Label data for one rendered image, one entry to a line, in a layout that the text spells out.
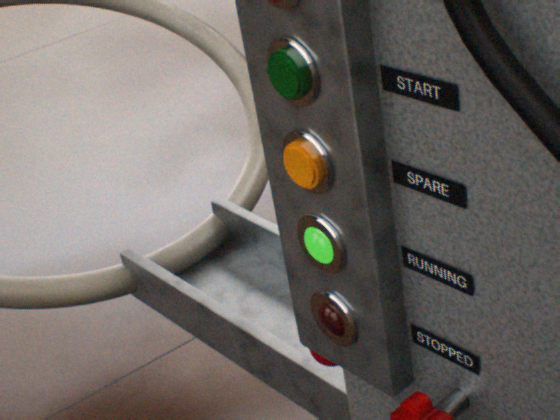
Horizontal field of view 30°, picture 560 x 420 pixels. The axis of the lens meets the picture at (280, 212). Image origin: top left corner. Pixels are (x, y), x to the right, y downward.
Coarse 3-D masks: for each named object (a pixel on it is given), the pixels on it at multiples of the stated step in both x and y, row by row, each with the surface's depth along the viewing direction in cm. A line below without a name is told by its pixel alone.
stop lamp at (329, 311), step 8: (320, 304) 58; (320, 312) 58; (328, 312) 58; (336, 312) 57; (320, 320) 58; (328, 320) 58; (336, 320) 57; (328, 328) 58; (336, 328) 58; (344, 328) 57
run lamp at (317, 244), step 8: (312, 232) 55; (320, 232) 55; (304, 240) 56; (312, 240) 55; (320, 240) 55; (312, 248) 55; (320, 248) 55; (328, 248) 55; (312, 256) 56; (320, 256) 55; (328, 256) 55
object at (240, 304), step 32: (256, 224) 96; (128, 256) 95; (224, 256) 100; (256, 256) 99; (160, 288) 92; (192, 288) 89; (224, 288) 96; (256, 288) 95; (288, 288) 94; (192, 320) 90; (224, 320) 85; (256, 320) 91; (288, 320) 90; (224, 352) 88; (256, 352) 83; (288, 352) 80; (288, 384) 82; (320, 384) 78; (320, 416) 80
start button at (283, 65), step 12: (276, 60) 50; (288, 60) 49; (276, 72) 50; (288, 72) 50; (300, 72) 49; (276, 84) 51; (288, 84) 50; (300, 84) 50; (288, 96) 50; (300, 96) 50
